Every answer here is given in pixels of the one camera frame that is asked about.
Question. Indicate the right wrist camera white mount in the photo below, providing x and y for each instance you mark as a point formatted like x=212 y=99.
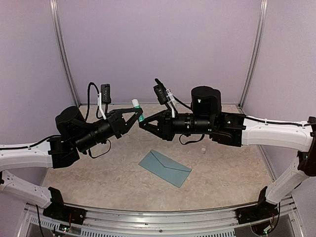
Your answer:
x=165 y=97

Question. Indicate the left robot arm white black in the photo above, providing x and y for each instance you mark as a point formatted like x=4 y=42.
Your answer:
x=75 y=136

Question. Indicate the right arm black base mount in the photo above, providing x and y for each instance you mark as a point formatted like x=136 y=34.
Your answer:
x=261 y=210

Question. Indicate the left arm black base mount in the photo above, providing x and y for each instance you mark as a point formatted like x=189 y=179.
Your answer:
x=59 y=211

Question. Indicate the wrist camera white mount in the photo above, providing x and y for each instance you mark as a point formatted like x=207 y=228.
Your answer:
x=104 y=99
x=165 y=97

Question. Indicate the teal paper envelope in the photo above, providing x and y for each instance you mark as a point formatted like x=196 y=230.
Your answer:
x=165 y=168

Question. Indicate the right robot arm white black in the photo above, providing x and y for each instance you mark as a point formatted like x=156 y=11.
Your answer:
x=207 y=118

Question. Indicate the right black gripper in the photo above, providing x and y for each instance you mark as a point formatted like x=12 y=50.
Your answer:
x=166 y=131

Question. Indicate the right aluminium frame post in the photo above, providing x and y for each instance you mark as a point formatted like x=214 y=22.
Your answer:
x=255 y=52

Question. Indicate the aluminium frame post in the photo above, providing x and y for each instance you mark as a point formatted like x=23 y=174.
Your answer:
x=62 y=51
x=255 y=52

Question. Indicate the small green white glue stick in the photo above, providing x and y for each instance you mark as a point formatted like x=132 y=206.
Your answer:
x=137 y=106

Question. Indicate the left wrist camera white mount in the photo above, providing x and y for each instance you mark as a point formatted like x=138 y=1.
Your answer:
x=104 y=99

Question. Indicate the left aluminium frame post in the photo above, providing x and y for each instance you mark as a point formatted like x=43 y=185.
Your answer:
x=62 y=51

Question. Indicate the front aluminium rail base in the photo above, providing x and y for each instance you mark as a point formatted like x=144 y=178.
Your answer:
x=98 y=222

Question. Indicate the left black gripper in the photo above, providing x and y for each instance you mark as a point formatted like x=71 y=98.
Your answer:
x=117 y=123

